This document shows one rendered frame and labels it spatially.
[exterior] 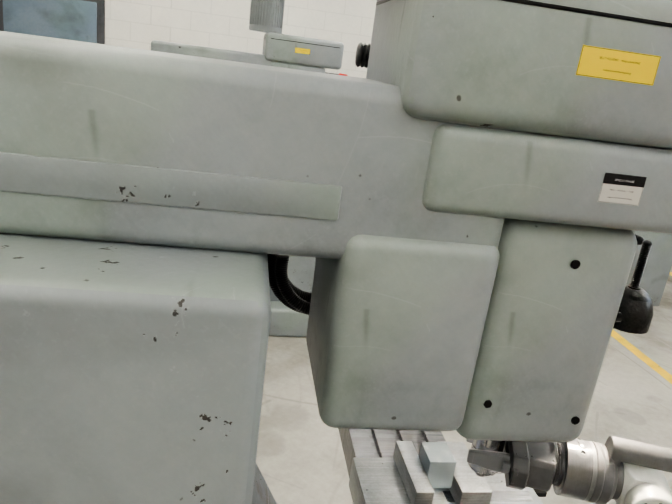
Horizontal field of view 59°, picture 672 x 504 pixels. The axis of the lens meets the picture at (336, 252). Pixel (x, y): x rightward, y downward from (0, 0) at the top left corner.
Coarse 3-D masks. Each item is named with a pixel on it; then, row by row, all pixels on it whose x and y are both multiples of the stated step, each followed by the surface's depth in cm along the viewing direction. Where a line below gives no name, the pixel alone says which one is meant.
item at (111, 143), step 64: (0, 64) 56; (64, 64) 57; (128, 64) 58; (192, 64) 59; (256, 64) 76; (0, 128) 58; (64, 128) 58; (128, 128) 59; (192, 128) 60; (256, 128) 61; (320, 128) 62; (384, 128) 63; (0, 192) 60; (64, 192) 60; (128, 192) 61; (192, 192) 62; (256, 192) 63; (320, 192) 64; (384, 192) 65; (320, 256) 67
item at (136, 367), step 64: (0, 256) 56; (64, 256) 58; (128, 256) 61; (192, 256) 63; (256, 256) 66; (0, 320) 52; (64, 320) 52; (128, 320) 53; (192, 320) 54; (256, 320) 55; (0, 384) 53; (64, 384) 54; (128, 384) 55; (192, 384) 56; (256, 384) 57; (0, 448) 56; (64, 448) 56; (128, 448) 57; (192, 448) 58; (256, 448) 61
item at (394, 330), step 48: (384, 240) 66; (336, 288) 69; (384, 288) 68; (432, 288) 68; (480, 288) 69; (336, 336) 69; (384, 336) 70; (432, 336) 70; (480, 336) 72; (336, 384) 71; (384, 384) 72; (432, 384) 73
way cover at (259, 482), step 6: (258, 468) 106; (258, 474) 105; (258, 480) 103; (264, 480) 107; (258, 486) 102; (264, 486) 106; (258, 492) 100; (264, 492) 104; (270, 492) 108; (252, 498) 96; (258, 498) 99; (264, 498) 103; (270, 498) 107
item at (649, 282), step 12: (660, 240) 501; (636, 252) 500; (660, 252) 506; (648, 264) 507; (660, 264) 510; (648, 276) 511; (660, 276) 514; (648, 288) 516; (660, 288) 518; (660, 300) 523
